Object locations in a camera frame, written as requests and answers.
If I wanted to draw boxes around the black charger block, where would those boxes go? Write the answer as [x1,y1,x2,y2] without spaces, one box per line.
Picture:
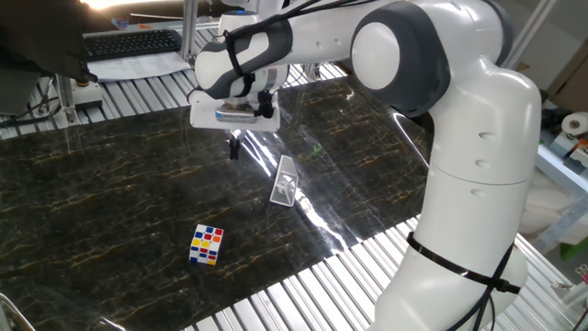
[540,108,571,132]

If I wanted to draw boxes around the black keyboard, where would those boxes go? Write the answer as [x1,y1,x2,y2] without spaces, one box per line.
[82,29,184,63]

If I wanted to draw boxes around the white paper roll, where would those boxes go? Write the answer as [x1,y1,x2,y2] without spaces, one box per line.
[560,111,588,138]

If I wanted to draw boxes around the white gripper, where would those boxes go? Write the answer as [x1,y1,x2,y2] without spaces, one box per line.
[188,89,282,161]

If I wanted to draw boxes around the white paper sheet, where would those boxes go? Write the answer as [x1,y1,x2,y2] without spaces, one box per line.
[86,51,194,83]

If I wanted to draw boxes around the multicolour Rubik's cube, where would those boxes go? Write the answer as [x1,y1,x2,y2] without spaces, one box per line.
[188,223,225,267]

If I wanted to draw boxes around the brown cardboard box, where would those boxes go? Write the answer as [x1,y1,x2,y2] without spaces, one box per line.
[546,40,588,114]

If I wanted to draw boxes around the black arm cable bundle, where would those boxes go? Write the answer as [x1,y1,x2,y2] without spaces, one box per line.
[223,0,518,331]

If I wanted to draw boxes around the short aluminium upright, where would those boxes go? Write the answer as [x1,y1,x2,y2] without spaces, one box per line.
[53,73,80,128]

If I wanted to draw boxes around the grey metal shelf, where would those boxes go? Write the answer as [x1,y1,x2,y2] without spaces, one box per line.
[535,137,588,255]

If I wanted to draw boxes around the black cable tie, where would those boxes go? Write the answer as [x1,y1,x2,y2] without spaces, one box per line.
[405,232,522,296]

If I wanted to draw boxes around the white foam bags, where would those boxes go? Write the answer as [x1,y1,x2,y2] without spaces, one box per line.
[518,169,588,245]

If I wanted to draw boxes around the small grey orange device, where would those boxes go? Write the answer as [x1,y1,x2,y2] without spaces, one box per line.
[548,131,588,175]

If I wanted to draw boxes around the aluminium frame post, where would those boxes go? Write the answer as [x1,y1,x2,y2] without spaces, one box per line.
[180,0,199,62]
[507,0,560,65]

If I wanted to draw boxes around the black marble pattern mat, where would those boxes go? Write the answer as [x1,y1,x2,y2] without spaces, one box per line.
[0,75,433,331]

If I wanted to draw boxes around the black velcro strap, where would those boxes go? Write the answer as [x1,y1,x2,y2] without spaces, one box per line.
[223,29,256,98]

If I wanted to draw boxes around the green plastic object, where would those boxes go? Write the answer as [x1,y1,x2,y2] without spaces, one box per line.
[558,237,588,262]

